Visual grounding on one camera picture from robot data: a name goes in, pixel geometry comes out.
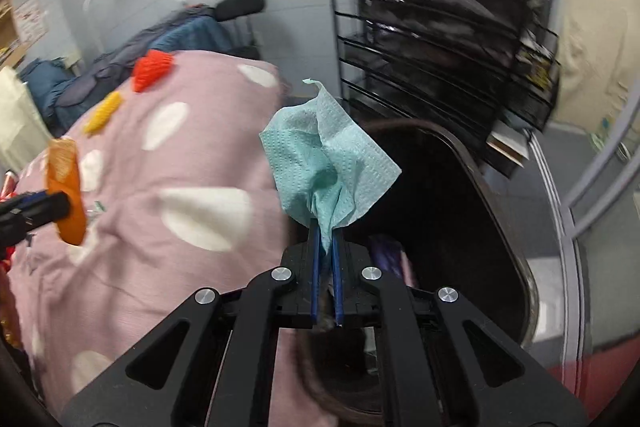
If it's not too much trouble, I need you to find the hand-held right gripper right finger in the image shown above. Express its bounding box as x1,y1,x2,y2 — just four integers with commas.
331,227,590,427

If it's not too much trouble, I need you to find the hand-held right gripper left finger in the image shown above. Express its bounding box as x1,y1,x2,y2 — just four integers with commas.
60,218,325,427

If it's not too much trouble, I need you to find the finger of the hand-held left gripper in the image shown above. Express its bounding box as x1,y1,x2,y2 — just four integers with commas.
0,189,73,232

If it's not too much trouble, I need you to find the orange snack packet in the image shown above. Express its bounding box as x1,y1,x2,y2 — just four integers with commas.
46,138,88,245

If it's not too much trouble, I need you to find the teal paper napkin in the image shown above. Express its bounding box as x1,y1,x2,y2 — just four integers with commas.
259,78,403,253

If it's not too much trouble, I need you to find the black trash bin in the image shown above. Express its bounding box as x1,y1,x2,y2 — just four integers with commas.
295,119,541,425

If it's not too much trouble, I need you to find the red patterned snack bag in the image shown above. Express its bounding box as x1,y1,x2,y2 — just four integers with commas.
0,169,26,350

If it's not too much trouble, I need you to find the cream cloth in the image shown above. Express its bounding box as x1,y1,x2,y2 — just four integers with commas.
0,67,53,175

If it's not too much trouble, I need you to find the pink polka-dot blanket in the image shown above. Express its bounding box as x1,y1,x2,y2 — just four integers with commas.
0,51,346,427

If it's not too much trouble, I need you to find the yellow foam net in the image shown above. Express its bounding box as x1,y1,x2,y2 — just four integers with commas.
84,91,122,135

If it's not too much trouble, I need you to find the blue pillow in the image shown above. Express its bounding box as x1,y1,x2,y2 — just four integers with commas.
20,59,76,118

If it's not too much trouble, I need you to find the grey blanket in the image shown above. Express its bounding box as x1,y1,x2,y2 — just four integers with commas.
90,7,216,82

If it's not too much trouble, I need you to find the orange foam net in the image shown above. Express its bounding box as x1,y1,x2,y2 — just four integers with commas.
132,49,176,94

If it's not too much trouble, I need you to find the wooden cabinet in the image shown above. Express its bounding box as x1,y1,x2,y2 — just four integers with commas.
0,0,26,68

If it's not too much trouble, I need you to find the black stool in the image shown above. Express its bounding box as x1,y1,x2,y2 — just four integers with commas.
214,0,267,60

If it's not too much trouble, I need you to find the beige cardboard panel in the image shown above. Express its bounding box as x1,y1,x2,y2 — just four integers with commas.
560,0,640,142

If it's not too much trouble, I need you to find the wall poster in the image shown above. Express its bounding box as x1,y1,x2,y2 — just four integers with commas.
14,0,48,50

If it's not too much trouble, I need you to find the black wire cart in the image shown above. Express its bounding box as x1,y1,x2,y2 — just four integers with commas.
325,0,561,178

